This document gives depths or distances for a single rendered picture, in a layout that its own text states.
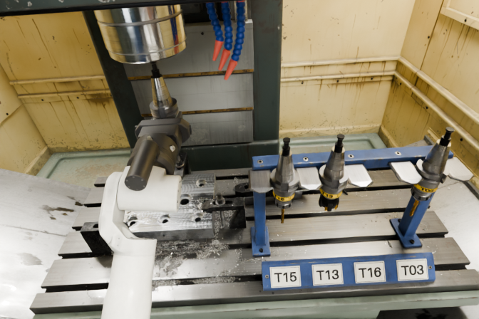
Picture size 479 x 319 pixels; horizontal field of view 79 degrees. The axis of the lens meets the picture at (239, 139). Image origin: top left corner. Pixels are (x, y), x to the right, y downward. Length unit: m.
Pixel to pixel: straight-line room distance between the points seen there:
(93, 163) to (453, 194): 1.80
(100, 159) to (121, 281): 1.49
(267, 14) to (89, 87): 1.05
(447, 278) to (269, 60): 0.87
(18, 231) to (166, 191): 1.07
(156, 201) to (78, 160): 1.54
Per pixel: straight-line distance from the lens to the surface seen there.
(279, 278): 0.85
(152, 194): 0.51
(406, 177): 0.74
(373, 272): 0.90
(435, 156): 0.74
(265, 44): 1.13
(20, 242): 1.49
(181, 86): 1.16
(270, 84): 1.20
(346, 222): 1.02
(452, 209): 1.32
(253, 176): 0.67
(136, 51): 0.57
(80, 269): 1.04
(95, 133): 1.92
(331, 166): 0.65
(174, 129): 0.64
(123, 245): 0.52
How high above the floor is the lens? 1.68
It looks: 37 degrees down
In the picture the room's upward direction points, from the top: 4 degrees counter-clockwise
